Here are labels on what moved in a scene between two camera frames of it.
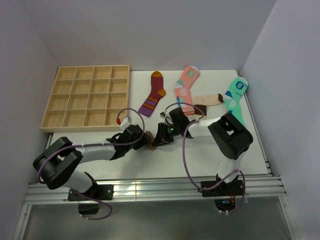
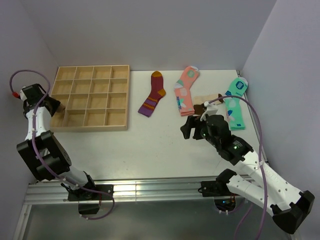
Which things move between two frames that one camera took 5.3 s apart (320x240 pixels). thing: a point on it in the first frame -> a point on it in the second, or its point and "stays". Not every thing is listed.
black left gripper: x=145 y=140 -> x=55 y=104
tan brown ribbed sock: x=150 y=145 -> x=61 y=108
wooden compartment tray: x=87 y=98 stays
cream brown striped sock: x=202 y=101 stays
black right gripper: x=161 y=137 -> x=192 y=121
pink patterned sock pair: x=182 y=89 stays
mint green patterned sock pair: x=232 y=96 stays
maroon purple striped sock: x=157 y=91 stays
